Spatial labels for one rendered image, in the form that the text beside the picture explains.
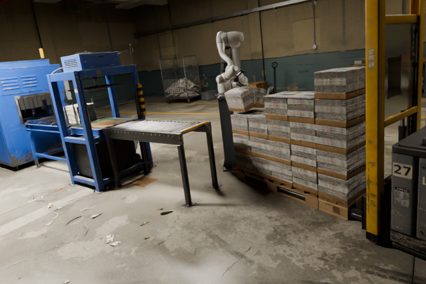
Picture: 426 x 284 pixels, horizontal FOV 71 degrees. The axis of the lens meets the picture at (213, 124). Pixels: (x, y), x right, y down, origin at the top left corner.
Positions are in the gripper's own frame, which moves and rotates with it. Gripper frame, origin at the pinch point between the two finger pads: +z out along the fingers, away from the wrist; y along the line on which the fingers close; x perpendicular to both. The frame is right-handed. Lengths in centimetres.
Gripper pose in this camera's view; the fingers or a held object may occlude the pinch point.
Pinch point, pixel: (245, 78)
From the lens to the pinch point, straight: 355.4
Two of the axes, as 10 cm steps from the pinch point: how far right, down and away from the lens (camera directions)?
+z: 8.0, -1.3, 5.9
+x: 6.0, 1.2, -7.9
